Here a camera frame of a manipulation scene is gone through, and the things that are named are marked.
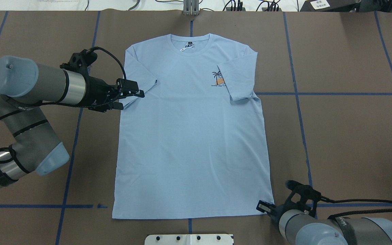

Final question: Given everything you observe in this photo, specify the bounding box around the light blue t-shirt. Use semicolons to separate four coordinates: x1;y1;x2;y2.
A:
112;33;274;220

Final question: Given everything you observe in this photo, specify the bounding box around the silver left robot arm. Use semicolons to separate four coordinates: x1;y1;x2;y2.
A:
0;47;145;188

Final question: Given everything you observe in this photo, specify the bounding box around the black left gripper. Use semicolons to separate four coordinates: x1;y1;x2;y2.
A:
60;50;145;113

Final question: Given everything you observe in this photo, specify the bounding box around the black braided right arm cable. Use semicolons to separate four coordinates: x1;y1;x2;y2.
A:
318;195;392;220

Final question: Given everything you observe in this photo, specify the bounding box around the white garment tag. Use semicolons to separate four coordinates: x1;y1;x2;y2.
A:
180;42;195;52

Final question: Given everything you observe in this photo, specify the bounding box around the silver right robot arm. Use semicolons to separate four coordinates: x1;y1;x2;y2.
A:
256;180;392;245

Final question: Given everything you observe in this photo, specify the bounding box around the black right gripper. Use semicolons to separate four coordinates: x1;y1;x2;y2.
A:
256;180;322;222

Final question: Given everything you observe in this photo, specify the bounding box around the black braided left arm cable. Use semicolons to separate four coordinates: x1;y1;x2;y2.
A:
0;46;128;164

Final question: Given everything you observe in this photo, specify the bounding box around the black usb hub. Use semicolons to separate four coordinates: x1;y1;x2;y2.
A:
222;0;245;12

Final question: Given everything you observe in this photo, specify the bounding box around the aluminium frame post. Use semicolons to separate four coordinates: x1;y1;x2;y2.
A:
183;0;200;16

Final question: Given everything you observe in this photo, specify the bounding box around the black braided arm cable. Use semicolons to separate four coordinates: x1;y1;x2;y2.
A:
0;46;128;164
318;195;392;220

